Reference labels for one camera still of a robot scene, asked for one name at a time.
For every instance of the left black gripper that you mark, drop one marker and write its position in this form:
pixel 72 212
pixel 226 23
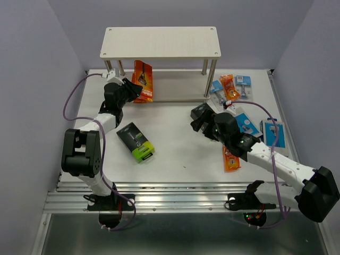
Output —
pixel 134 90

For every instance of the black green razor box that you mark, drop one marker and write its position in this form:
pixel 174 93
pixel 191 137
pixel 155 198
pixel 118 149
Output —
pixel 136 142
pixel 198 111

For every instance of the orange razor bag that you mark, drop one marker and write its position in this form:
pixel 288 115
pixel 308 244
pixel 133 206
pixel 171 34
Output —
pixel 231 162
pixel 230 91

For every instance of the blue blister razor pack right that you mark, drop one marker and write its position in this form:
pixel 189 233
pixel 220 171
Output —
pixel 244 88

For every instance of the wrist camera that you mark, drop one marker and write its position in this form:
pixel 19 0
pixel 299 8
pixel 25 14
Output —
pixel 230 108
pixel 113 76

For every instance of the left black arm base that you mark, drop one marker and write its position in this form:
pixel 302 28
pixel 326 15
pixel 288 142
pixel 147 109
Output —
pixel 110 202

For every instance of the blue blister razor pack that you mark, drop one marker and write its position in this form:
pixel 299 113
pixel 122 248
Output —
pixel 217 95
pixel 244 88

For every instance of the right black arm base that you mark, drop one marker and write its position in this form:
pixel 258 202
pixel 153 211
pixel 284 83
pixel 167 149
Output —
pixel 247 200

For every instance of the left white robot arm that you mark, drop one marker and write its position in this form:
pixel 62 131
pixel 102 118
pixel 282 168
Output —
pixel 84 148

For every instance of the orange razor bag top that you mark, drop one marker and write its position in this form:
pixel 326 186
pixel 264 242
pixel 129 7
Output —
pixel 230 91

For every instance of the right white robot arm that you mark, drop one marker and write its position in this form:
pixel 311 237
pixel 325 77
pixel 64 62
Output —
pixel 313 192

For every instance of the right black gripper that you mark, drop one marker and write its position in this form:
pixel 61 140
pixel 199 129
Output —
pixel 209 118

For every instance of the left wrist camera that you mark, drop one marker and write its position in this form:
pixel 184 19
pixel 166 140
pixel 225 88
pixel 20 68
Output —
pixel 113 76

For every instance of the blue razor pack far right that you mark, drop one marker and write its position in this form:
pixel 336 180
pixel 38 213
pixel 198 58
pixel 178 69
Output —
pixel 271 134

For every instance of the aluminium rail frame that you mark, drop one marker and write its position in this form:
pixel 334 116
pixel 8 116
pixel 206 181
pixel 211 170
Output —
pixel 186 173

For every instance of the blue razor pack middle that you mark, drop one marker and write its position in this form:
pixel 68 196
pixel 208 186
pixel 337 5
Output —
pixel 246 124

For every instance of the blue blister razor pack left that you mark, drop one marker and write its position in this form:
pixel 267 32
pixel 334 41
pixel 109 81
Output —
pixel 217 95

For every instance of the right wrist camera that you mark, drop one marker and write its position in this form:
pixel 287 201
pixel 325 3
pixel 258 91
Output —
pixel 230 108

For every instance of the orange razor bag bottom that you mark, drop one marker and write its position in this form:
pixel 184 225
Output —
pixel 231 162

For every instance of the white two-tier shelf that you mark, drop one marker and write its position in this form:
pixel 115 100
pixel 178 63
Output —
pixel 175 44

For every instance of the orange razor box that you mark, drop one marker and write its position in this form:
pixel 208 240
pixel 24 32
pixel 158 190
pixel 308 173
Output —
pixel 145 78
pixel 134 78

